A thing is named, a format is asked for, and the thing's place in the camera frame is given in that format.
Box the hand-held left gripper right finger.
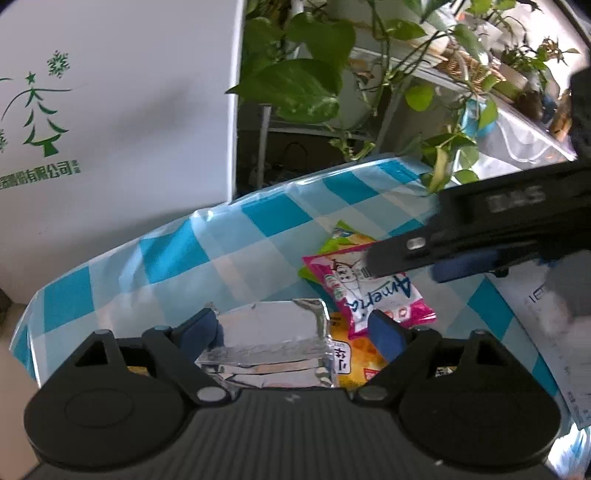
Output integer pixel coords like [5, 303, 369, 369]
[355, 309, 518, 407]

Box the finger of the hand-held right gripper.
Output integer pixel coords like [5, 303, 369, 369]
[365, 225, 447, 278]
[431, 249, 507, 284]

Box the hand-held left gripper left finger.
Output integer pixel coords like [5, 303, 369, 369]
[74, 308, 232, 407]

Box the yellow waffle snack packet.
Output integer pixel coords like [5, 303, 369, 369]
[329, 311, 391, 389]

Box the pink snack packet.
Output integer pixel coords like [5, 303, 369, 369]
[301, 244, 438, 341]

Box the green snack packet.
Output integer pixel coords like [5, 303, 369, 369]
[298, 220, 380, 282]

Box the silver foil snack packet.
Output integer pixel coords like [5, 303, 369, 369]
[194, 298, 337, 389]

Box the white paper sheet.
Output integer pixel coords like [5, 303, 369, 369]
[492, 258, 591, 432]

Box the person's right hand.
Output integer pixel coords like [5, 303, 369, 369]
[538, 251, 591, 344]

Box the blue checked tablecloth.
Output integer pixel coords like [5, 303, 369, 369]
[9, 154, 568, 416]

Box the blue round disc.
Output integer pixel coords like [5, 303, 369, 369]
[462, 99, 499, 138]

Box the wicker basket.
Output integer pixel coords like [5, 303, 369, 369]
[436, 44, 497, 86]

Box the white metal plant rack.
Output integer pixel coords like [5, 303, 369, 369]
[256, 46, 467, 190]

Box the green pothos plant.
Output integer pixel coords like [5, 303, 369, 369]
[225, 0, 580, 195]

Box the white refrigerator with tree print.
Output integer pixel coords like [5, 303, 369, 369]
[0, 0, 246, 305]

